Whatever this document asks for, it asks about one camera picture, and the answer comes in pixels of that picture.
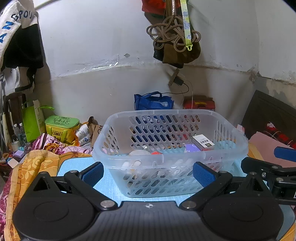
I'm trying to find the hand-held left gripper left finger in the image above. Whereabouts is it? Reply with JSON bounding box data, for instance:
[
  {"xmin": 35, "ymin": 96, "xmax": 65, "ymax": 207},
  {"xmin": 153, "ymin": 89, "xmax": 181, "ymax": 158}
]
[{"xmin": 32, "ymin": 161, "xmax": 117, "ymax": 212}]

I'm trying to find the green yellow lidded basket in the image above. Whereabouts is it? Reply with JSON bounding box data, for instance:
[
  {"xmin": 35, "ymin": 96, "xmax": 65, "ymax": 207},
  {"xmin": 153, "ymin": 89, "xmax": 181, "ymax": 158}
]
[{"xmin": 44, "ymin": 115, "xmax": 80, "ymax": 144}]

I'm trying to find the pink cloth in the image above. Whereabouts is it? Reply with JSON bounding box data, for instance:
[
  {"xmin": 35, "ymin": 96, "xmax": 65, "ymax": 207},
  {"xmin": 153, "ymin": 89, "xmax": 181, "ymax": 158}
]
[{"xmin": 248, "ymin": 131, "xmax": 296, "ymax": 168}]

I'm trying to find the orange patterned blanket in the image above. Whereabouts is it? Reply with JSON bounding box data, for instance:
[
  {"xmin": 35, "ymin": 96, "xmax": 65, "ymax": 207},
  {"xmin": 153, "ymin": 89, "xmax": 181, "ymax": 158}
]
[{"xmin": 5, "ymin": 144, "xmax": 264, "ymax": 241}]

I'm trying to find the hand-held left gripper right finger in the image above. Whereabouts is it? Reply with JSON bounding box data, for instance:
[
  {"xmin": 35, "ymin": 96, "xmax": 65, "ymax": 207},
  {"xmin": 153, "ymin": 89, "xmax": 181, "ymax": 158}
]
[{"xmin": 180, "ymin": 161, "xmax": 270, "ymax": 211}]

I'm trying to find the grey plush toy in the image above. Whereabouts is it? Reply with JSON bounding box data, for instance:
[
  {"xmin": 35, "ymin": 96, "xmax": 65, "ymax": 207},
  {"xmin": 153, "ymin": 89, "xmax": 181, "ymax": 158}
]
[{"xmin": 128, "ymin": 148, "xmax": 151, "ymax": 156}]

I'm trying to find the blue shopping bag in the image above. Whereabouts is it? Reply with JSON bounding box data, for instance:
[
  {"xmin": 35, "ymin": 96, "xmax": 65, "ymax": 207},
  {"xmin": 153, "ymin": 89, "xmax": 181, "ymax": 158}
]
[{"xmin": 134, "ymin": 91, "xmax": 174, "ymax": 111}]

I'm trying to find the dark wooden board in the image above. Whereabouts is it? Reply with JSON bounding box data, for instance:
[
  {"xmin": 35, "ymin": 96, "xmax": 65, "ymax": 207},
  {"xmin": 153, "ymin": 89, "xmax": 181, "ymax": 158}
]
[{"xmin": 240, "ymin": 90, "xmax": 296, "ymax": 145}]

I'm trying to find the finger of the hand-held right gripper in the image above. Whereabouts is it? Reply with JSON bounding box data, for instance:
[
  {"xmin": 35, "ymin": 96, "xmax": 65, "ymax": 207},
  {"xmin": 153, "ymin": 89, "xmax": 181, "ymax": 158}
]
[
  {"xmin": 240, "ymin": 157, "xmax": 296, "ymax": 184},
  {"xmin": 273, "ymin": 146, "xmax": 296, "ymax": 161}
]

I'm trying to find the white blue snack packet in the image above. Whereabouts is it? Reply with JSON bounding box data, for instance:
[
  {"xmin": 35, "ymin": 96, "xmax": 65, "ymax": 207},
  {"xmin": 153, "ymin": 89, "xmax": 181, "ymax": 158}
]
[{"xmin": 75, "ymin": 124, "xmax": 91, "ymax": 143}]

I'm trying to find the floral blanket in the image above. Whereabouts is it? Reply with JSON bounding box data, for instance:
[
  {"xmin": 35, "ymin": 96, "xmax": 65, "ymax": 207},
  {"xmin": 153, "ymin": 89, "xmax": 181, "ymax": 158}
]
[{"xmin": 0, "ymin": 133, "xmax": 93, "ymax": 241}]

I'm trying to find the black charger with cable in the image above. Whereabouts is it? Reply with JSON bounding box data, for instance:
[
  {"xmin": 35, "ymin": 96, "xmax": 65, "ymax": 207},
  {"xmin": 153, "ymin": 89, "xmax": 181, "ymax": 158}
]
[{"xmin": 168, "ymin": 68, "xmax": 196, "ymax": 95}]

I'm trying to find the yellow-green strap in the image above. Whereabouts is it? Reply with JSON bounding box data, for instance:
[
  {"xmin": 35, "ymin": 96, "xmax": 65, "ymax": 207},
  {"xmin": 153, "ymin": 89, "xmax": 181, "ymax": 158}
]
[{"xmin": 180, "ymin": 0, "xmax": 194, "ymax": 51}]

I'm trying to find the dark wooden chair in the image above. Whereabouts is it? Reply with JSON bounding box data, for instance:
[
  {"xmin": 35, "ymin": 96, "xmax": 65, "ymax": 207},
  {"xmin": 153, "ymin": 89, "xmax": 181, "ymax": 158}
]
[{"xmin": 3, "ymin": 91, "xmax": 27, "ymax": 142}]

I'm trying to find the red hanging cloth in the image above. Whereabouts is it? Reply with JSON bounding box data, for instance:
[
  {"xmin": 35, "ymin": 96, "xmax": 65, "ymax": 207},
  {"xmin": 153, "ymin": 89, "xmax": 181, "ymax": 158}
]
[{"xmin": 142, "ymin": 0, "xmax": 166, "ymax": 14}]

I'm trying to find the dark olive hanging bag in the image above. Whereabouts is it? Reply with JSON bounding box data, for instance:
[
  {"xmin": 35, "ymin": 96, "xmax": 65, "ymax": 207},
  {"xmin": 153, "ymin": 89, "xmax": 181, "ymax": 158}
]
[{"xmin": 153, "ymin": 39, "xmax": 201, "ymax": 69}]

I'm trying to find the green paper bag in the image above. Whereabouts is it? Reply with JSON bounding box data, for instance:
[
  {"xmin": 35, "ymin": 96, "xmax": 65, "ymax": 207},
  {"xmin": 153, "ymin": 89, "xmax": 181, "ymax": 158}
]
[{"xmin": 21, "ymin": 100, "xmax": 55, "ymax": 143}]

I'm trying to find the red gift box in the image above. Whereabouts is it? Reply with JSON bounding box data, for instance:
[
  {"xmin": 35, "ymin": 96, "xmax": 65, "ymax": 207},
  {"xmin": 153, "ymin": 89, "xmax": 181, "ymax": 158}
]
[{"xmin": 183, "ymin": 95, "xmax": 216, "ymax": 112}]

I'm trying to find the brown paper bag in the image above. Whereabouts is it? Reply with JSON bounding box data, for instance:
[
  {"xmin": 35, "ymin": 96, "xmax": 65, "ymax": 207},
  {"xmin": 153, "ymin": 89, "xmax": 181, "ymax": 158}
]
[{"xmin": 87, "ymin": 116, "xmax": 104, "ymax": 148}]

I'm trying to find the clear plastic basket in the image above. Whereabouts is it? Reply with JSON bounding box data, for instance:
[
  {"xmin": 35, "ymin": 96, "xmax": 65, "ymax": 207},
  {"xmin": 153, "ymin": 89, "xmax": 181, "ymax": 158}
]
[{"xmin": 92, "ymin": 109, "xmax": 249, "ymax": 198}]

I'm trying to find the white black hanging jacket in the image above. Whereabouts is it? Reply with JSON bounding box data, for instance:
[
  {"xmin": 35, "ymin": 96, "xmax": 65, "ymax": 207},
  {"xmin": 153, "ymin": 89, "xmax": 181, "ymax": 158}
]
[{"xmin": 0, "ymin": 0, "xmax": 46, "ymax": 93}]

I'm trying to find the white cigarette box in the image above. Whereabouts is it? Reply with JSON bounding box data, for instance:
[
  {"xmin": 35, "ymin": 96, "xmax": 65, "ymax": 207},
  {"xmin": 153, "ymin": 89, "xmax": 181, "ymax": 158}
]
[{"xmin": 191, "ymin": 134, "xmax": 215, "ymax": 151}]

